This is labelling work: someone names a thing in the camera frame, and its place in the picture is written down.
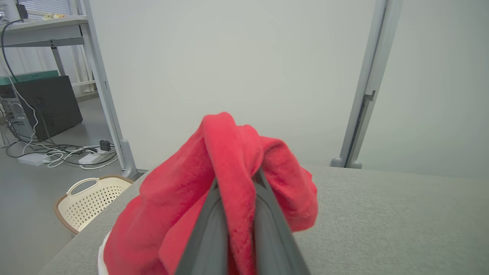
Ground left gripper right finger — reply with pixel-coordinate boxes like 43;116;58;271
252;168;312;275

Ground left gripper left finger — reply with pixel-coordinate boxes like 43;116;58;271
174;178;230;275

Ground red shorts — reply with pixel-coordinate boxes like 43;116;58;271
97;112;319;275

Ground grey fabric sofa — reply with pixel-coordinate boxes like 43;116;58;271
36;165;489;275

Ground cream perforated laundry basket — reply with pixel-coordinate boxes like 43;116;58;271
53;175;134;236

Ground white power adapter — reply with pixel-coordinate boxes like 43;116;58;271
78;152;101;166
17;152;49;167

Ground black computer tower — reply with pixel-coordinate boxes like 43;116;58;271
0;75;84;142

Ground teal flat board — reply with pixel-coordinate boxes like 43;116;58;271
0;70;60;86

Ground grey metal desk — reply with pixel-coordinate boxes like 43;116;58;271
0;15;92;78

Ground white window blind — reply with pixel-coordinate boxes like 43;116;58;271
18;0;76;16

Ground grey partition end post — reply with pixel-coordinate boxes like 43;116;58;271
78;0;148;180

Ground white hanging cable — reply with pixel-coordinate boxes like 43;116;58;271
0;63;48;154

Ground black hanging cable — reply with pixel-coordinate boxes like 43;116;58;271
0;18;24;84

